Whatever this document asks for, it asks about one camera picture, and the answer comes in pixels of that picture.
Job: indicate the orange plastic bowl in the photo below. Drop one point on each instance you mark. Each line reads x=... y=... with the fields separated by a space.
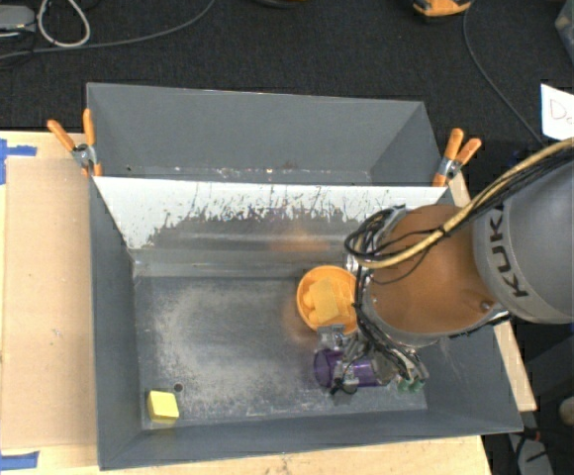
x=303 y=299

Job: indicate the grey metal bin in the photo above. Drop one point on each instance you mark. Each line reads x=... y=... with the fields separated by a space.
x=227 y=344

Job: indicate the brown cardboard board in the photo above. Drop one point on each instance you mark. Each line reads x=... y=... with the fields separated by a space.
x=44 y=290

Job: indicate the yellow square block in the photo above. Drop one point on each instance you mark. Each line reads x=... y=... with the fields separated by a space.
x=163 y=405

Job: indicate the purple plastic cup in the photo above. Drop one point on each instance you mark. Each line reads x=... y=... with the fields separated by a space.
x=325 y=366

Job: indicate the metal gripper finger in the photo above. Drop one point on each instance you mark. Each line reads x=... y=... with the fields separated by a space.
x=345 y=386
x=331 y=333

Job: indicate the yellow sponge piece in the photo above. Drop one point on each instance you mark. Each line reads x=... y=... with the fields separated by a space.
x=324 y=301

